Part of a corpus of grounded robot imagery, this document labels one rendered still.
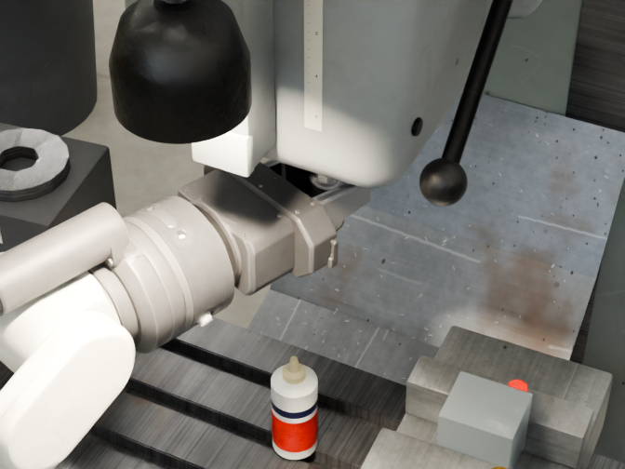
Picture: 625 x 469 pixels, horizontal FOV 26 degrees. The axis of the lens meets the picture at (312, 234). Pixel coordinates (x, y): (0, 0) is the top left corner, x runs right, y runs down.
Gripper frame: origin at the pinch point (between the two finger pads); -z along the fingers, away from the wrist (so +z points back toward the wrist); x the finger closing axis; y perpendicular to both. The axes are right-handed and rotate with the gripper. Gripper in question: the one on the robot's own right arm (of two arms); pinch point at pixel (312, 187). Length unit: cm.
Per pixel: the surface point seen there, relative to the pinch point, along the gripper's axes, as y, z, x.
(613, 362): 44, -42, -3
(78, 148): 11.8, 2.1, 29.1
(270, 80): -16.0, 8.6, -5.5
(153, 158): 122, -84, 145
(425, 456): 19.5, -0.7, -12.7
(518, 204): 22.6, -32.8, 5.6
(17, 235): 14.0, 11.7, 24.8
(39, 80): 105, -70, 165
